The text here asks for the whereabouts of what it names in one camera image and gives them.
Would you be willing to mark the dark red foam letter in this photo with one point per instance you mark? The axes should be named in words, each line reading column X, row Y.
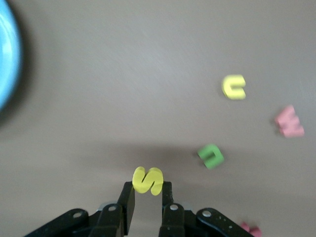
column 251, row 230

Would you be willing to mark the blue plate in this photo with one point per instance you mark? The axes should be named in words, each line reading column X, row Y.
column 7, row 49

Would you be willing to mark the green foam letter u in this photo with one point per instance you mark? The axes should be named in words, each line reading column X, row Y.
column 209, row 161

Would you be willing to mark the yellow foam letter u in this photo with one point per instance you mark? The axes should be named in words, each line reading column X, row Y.
column 233, row 95

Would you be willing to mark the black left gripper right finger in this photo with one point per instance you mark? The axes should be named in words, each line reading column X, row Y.
column 168, row 212

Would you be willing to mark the yellow foam letter s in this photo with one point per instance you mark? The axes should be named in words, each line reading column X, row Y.
column 148, row 181

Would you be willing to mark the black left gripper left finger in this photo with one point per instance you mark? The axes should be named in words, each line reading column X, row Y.
column 127, row 205

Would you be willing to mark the pink foam letter w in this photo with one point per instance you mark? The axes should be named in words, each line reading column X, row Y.
column 290, row 123

